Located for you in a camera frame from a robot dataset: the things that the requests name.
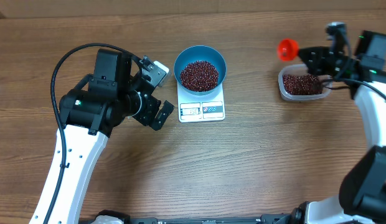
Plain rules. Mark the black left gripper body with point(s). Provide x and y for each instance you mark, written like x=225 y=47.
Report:
x=149 y=107

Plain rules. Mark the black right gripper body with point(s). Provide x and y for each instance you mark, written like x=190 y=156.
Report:
x=342 y=66

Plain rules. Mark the red measuring scoop blue handle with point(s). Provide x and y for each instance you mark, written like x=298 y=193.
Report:
x=287 y=49

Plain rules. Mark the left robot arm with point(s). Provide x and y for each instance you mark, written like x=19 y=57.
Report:
x=121 y=86

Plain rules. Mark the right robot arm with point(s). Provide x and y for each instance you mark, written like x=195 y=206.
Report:
x=362 y=194

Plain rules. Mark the white digital kitchen scale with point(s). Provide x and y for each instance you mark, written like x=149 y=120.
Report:
x=194 y=107

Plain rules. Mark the red beans in bowl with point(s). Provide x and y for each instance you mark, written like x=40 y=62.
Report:
x=199 y=76

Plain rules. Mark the blue bowl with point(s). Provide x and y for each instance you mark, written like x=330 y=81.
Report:
x=200 y=52

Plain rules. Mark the clear plastic container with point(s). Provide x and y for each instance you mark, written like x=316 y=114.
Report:
x=299 y=70

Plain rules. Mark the red adzuki beans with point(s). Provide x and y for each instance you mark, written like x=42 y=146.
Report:
x=302 y=85

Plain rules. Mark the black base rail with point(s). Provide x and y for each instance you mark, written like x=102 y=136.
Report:
x=193 y=220

